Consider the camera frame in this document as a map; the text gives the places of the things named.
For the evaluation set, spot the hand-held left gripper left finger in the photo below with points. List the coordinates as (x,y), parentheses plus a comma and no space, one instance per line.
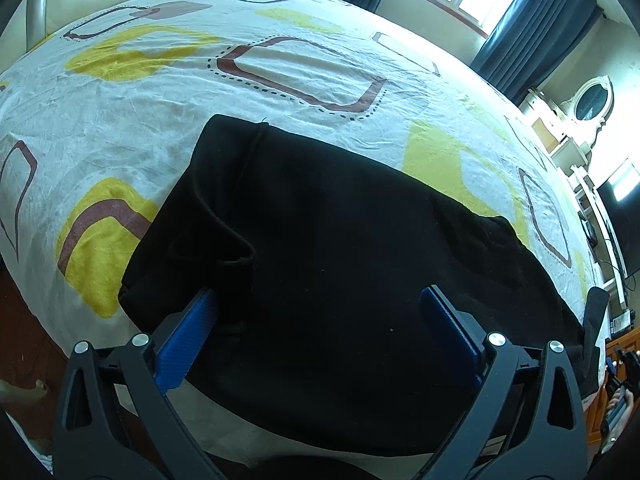
(192,330)

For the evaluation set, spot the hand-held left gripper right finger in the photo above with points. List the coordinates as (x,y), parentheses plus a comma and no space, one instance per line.
(450,330)

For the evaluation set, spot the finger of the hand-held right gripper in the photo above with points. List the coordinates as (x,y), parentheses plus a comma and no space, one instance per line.
(616,412)

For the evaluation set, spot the black pants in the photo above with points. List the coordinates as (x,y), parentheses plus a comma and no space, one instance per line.
(325,235)

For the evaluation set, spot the black flat screen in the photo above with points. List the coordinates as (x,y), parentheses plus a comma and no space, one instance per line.
(620,210)

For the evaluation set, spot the white vanity dresser with mirror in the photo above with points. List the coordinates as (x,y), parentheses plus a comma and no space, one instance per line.
(590,105)

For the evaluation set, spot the printed bed sheet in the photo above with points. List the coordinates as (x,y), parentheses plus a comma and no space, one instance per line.
(300,75)

